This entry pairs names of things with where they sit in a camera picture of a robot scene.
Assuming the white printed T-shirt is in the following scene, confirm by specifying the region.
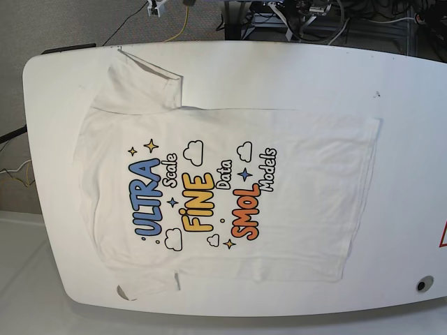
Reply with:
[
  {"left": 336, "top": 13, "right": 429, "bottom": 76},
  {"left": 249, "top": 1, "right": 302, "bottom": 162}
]
[{"left": 73, "top": 50, "right": 381, "bottom": 300}]

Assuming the black table leg bar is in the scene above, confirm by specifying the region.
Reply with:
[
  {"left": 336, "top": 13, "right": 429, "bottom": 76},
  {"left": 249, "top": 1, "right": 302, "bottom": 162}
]
[{"left": 0, "top": 125, "right": 27, "bottom": 144}]

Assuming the red triangle sticker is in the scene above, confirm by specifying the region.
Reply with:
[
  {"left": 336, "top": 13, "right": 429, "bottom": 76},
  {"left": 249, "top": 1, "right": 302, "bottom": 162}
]
[{"left": 439, "top": 223, "right": 447, "bottom": 248}]

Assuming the black equipment rack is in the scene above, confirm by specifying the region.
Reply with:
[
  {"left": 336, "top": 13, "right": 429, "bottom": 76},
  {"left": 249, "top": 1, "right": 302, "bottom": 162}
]
[{"left": 216, "top": 1, "right": 446, "bottom": 63}]

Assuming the yellow floor cable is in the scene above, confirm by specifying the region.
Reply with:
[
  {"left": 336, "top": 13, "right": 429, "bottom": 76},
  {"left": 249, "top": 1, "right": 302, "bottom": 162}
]
[{"left": 166, "top": 5, "right": 191, "bottom": 43}]

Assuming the left table cable grommet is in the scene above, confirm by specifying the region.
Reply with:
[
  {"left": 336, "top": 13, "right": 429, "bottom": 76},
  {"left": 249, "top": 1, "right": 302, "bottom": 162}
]
[{"left": 117, "top": 285, "right": 129, "bottom": 300}]

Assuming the table cable grommet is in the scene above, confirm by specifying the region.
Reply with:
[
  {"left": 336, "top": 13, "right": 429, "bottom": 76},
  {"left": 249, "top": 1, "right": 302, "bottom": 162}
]
[
  {"left": 416, "top": 276, "right": 434, "bottom": 293},
  {"left": 117, "top": 285, "right": 129, "bottom": 300}
]

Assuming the white floor cable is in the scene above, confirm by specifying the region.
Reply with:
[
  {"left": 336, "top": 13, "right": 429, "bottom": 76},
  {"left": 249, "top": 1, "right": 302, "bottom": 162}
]
[{"left": 0, "top": 159, "right": 32, "bottom": 175}]

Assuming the right table cable grommet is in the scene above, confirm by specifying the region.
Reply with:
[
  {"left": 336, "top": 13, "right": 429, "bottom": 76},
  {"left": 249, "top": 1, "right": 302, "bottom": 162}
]
[{"left": 416, "top": 276, "right": 434, "bottom": 293}]

